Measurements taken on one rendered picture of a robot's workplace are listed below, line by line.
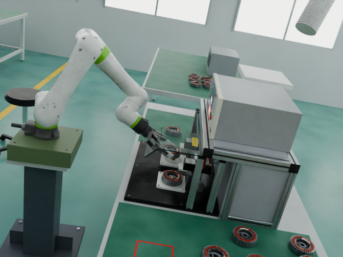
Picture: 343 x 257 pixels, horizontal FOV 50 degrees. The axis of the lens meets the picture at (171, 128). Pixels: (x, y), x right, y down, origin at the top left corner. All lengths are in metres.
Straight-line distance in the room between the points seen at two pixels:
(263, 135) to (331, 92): 5.46
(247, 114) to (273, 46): 5.00
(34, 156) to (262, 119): 1.18
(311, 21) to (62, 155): 1.92
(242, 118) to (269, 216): 0.51
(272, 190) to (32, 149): 1.22
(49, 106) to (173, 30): 4.78
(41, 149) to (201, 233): 0.92
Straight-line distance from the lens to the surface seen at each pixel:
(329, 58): 7.00
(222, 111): 1.70
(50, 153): 2.03
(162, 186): 1.93
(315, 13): 2.91
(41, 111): 1.92
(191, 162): 1.91
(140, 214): 1.77
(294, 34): 6.72
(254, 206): 1.85
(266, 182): 1.78
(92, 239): 2.74
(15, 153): 2.09
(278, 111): 1.74
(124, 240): 1.62
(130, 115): 2.07
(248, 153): 1.70
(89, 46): 1.82
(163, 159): 2.17
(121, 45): 6.64
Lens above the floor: 1.83
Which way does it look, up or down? 24 degrees down
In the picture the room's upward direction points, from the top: 11 degrees clockwise
